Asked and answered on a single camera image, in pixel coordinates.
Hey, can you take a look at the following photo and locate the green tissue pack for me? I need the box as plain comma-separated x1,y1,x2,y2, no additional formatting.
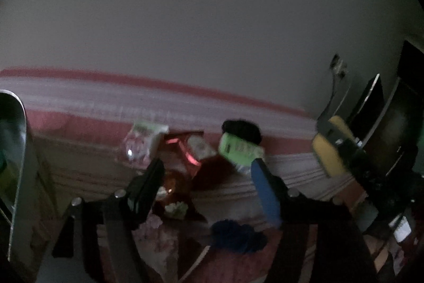
218,133,265,175

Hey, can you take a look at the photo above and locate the yellow sponge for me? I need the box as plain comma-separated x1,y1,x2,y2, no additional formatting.
312,116,356,177

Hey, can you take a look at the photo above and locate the red snack packet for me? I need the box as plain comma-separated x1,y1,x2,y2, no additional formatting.
164,132,218,177

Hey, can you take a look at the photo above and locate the black fuzzy object near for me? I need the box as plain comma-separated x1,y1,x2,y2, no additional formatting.
211,220,268,254

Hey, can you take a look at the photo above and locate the black fuzzy object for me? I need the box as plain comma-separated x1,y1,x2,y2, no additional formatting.
221,119,262,145
211,220,268,254

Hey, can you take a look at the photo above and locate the black fuzzy object far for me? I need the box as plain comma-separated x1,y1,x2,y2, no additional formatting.
221,119,262,145

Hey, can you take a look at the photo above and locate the red white striped cloth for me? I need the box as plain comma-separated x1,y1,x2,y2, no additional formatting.
1,69,364,282

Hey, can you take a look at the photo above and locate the steel bowl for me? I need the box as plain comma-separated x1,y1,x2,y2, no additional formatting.
1,89,38,264

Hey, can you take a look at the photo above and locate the black power cable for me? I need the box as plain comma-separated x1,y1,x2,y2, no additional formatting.
317,70,337,121

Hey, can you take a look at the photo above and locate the wall socket with plug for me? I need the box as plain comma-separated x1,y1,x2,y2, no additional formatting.
330,54,347,79

